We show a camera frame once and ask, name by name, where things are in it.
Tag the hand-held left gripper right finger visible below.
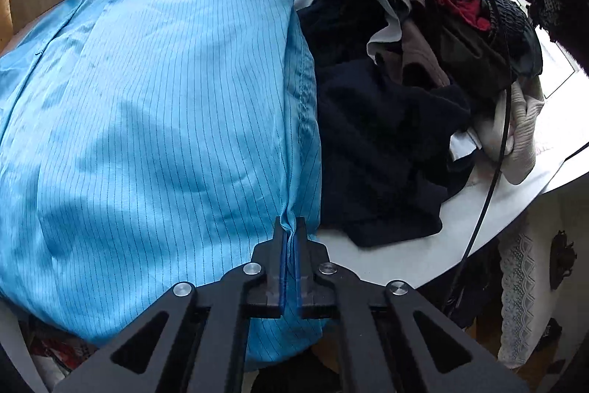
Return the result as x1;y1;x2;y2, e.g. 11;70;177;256
294;217;530;393

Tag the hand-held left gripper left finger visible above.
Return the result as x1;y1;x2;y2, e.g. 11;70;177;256
53;217;289;393

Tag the blue striped zip jacket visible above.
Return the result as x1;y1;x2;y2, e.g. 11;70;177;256
0;0;323;371

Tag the red cloth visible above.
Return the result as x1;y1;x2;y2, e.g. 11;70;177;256
428;0;491;31

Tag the black mesh garment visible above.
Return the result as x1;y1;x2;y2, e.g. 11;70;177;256
485;0;544;77

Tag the dark brown garment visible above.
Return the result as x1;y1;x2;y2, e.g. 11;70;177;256
435;18;518;97

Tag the dark navy garment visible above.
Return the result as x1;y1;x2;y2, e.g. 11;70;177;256
298;0;472;249

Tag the cream knitted garment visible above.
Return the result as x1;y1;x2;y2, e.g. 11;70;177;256
476;77;546;186

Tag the white lace cloth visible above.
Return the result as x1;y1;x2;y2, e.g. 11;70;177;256
498;229;555;370

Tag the red and white packaging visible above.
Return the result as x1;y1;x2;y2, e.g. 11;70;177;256
25;317;95;382

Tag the dark hanging ornament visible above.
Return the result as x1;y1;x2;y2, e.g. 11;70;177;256
550;229;577;291

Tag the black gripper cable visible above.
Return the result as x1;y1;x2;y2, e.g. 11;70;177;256
442;0;514;315

